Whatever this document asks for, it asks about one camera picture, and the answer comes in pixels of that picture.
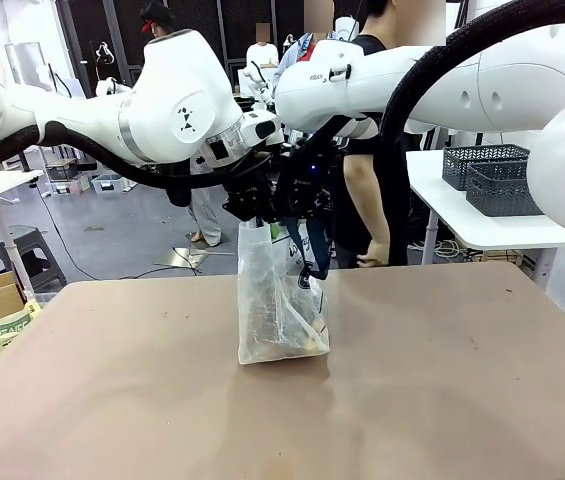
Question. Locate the person in black T-shirt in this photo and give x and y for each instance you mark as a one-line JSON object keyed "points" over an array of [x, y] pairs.
{"points": [[397, 210]]}

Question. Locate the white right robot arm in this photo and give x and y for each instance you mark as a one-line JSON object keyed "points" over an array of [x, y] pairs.
{"points": [[512, 85]]}

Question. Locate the mannequin cream jacket black apron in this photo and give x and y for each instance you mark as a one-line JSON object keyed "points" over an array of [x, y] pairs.
{"points": [[207, 220]]}

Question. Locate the green and white sack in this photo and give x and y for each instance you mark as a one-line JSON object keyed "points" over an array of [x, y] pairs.
{"points": [[7, 335]]}

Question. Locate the clear plastic storage bin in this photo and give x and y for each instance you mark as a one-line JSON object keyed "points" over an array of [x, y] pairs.
{"points": [[109, 184]]}

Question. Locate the metal mannequin base plate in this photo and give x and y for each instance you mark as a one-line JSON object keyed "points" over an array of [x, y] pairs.
{"points": [[197, 257]]}

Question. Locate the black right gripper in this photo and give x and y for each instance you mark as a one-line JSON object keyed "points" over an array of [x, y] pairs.
{"points": [[302, 190]]}

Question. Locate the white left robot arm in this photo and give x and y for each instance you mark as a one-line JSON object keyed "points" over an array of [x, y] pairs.
{"points": [[172, 100]]}

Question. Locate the grey plastic step stool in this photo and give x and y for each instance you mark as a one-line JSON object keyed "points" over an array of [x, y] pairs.
{"points": [[32, 255]]}

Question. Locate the person in white T-shirt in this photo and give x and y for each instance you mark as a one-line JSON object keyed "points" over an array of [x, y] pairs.
{"points": [[262, 52]]}

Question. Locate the person's right forearm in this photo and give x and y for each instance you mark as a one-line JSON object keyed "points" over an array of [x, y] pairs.
{"points": [[377, 220]]}

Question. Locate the white reflector panel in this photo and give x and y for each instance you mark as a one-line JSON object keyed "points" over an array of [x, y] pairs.
{"points": [[24, 60]]}

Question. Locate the tan packaged item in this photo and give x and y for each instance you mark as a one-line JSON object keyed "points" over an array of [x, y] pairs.
{"points": [[318, 337]]}

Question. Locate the mannequin blue shirt red top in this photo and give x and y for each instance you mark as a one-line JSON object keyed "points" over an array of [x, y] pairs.
{"points": [[287, 55]]}

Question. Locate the large grey plastic basket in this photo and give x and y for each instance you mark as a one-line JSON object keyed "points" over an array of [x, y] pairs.
{"points": [[502, 190]]}

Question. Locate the person's right hand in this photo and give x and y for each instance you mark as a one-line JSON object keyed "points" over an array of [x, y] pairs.
{"points": [[379, 254]]}

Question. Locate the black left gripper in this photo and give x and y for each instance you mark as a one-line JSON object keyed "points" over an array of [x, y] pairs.
{"points": [[249, 195]]}

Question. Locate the white side table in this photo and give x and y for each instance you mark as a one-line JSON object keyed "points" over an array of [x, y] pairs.
{"points": [[442, 210]]}

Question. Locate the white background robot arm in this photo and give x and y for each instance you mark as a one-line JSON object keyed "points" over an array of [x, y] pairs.
{"points": [[107, 86]]}

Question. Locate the black plastic crate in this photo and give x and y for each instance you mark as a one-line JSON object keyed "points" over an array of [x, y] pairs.
{"points": [[62, 170]]}

